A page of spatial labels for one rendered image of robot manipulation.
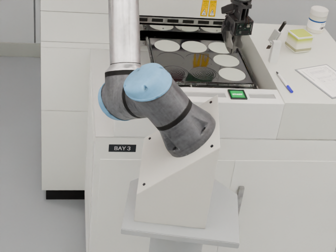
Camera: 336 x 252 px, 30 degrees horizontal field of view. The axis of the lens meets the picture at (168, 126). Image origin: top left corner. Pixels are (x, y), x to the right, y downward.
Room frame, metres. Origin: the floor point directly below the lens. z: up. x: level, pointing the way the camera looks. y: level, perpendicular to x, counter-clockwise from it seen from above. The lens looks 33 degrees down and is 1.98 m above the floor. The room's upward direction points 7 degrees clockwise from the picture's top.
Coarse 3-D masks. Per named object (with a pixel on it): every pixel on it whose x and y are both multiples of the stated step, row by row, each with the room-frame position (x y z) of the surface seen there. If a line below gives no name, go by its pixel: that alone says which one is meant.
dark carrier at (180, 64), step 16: (208, 48) 2.25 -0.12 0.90; (160, 64) 2.06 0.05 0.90; (176, 64) 2.08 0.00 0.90; (192, 64) 2.10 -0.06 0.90; (208, 64) 2.11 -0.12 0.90; (240, 64) 2.14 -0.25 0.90; (176, 80) 1.96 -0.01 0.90; (192, 80) 1.97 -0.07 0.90; (208, 80) 1.99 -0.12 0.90; (224, 80) 2.00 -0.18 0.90; (240, 80) 2.02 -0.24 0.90
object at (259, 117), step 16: (192, 96) 1.76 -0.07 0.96; (208, 96) 1.78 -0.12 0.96; (224, 96) 1.79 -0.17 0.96; (256, 96) 1.81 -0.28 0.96; (272, 96) 1.83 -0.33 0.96; (224, 112) 1.75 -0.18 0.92; (240, 112) 1.76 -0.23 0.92; (256, 112) 1.77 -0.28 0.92; (272, 112) 1.78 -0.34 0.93; (128, 128) 1.69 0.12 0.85; (144, 128) 1.70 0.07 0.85; (224, 128) 1.75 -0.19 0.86; (240, 128) 1.76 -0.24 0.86; (256, 128) 1.77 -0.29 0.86; (272, 128) 1.78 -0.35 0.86
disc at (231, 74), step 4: (224, 68) 2.10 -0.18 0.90; (228, 68) 2.10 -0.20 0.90; (232, 68) 2.10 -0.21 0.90; (220, 72) 2.06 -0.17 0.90; (224, 72) 2.06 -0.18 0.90; (228, 72) 2.07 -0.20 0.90; (232, 72) 2.07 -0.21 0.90; (236, 72) 2.08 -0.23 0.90; (240, 72) 2.08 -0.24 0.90; (224, 76) 2.03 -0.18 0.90; (228, 76) 2.04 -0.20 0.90; (232, 76) 2.04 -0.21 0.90; (236, 76) 2.04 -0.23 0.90; (240, 76) 2.05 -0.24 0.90; (244, 76) 2.05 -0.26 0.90; (232, 80) 2.01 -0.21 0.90; (236, 80) 2.01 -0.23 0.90
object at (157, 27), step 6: (144, 24) 2.31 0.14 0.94; (150, 24) 2.31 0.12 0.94; (156, 24) 2.32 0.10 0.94; (162, 24) 2.33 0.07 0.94; (168, 24) 2.33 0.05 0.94; (174, 24) 2.34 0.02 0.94; (180, 24) 2.35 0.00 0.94; (156, 30) 2.32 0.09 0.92; (162, 30) 2.32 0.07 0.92; (168, 30) 2.33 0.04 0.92; (174, 30) 2.33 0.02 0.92; (180, 30) 2.34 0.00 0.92; (186, 30) 2.34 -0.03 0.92; (192, 30) 2.35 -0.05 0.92; (198, 30) 2.35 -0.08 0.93; (204, 30) 2.35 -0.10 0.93; (210, 30) 2.36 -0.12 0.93; (216, 30) 2.36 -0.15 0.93; (144, 42) 2.31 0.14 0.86
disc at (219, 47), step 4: (212, 44) 2.29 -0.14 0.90; (216, 44) 2.29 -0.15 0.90; (220, 44) 2.30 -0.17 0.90; (224, 44) 2.30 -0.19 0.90; (212, 48) 2.25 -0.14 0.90; (216, 48) 2.26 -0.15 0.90; (220, 48) 2.26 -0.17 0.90; (224, 48) 2.27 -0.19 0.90; (220, 52) 2.23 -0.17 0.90; (224, 52) 2.23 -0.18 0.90; (228, 52) 2.24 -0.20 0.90
